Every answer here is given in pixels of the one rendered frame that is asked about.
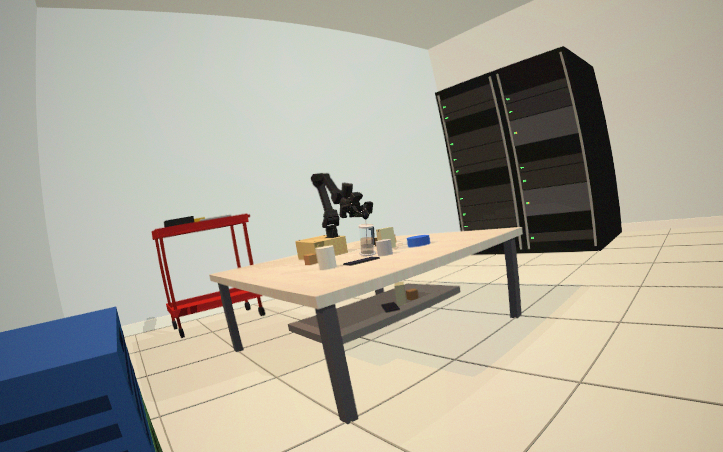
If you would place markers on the grey cylinder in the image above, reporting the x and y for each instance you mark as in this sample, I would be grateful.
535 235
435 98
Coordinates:
384 247

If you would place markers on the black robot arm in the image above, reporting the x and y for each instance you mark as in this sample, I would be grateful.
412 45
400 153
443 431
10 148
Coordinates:
338 196

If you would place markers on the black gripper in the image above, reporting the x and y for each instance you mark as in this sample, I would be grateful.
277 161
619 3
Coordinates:
356 210

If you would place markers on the dark grey lower shelf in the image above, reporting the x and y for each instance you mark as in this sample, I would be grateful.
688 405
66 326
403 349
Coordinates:
367 316

